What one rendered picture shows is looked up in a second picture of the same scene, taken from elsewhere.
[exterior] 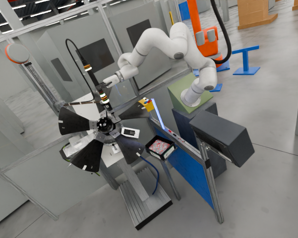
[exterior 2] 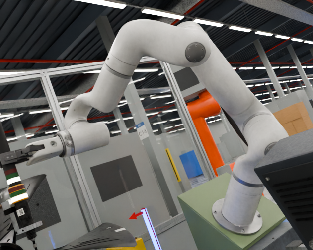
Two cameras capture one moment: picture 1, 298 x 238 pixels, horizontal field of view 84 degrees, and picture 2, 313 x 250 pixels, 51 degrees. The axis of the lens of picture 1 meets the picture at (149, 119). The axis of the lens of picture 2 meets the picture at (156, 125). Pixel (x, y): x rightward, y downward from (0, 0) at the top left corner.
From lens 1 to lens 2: 0.52 m
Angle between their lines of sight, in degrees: 42
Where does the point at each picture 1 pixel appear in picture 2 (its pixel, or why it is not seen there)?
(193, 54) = (223, 69)
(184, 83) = (215, 190)
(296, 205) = not seen: outside the picture
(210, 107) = (292, 231)
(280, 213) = not seen: outside the picture
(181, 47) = (198, 34)
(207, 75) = (265, 125)
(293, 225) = not seen: outside the picture
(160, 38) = (154, 29)
